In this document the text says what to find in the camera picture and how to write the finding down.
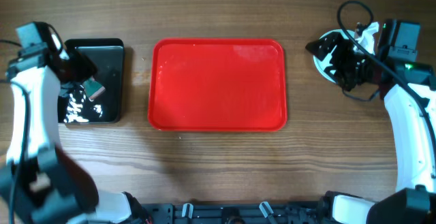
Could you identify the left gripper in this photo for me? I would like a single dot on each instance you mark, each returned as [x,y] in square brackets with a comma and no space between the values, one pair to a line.
[76,73]

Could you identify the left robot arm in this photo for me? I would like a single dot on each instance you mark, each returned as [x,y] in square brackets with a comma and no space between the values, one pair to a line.
[40,182]

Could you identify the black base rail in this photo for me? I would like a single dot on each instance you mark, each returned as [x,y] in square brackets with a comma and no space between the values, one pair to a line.
[290,213]

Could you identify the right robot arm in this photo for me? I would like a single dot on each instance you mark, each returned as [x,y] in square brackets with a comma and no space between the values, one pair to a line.
[407,89]

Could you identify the black rectangular tray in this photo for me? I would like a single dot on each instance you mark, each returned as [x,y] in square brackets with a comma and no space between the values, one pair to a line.
[108,55]

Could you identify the red plastic tray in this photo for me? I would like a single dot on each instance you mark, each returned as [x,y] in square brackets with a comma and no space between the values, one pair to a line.
[218,84]

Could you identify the green scouring sponge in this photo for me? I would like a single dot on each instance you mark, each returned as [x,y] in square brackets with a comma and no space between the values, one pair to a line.
[93,88]

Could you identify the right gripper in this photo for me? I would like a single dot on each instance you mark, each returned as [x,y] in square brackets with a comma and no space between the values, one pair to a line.
[345,65]

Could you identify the light blue plate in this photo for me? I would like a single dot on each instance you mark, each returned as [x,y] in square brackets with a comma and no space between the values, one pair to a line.
[322,64]

